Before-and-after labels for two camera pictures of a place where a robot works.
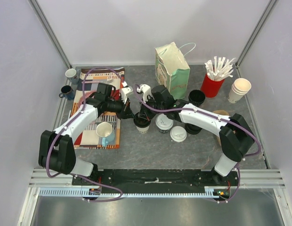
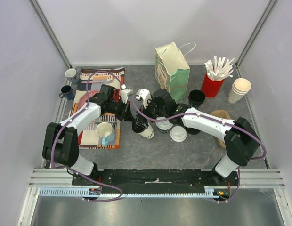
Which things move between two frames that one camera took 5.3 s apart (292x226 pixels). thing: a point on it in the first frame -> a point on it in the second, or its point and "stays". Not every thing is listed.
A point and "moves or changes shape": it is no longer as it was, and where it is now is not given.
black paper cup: x=163 y=131 stays
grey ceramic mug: x=73 y=75 stays
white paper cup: x=143 y=130 -> x=149 y=133
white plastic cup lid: x=163 y=122 stays
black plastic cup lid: x=141 y=122 moves or changes shape
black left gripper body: x=120 y=115 stays
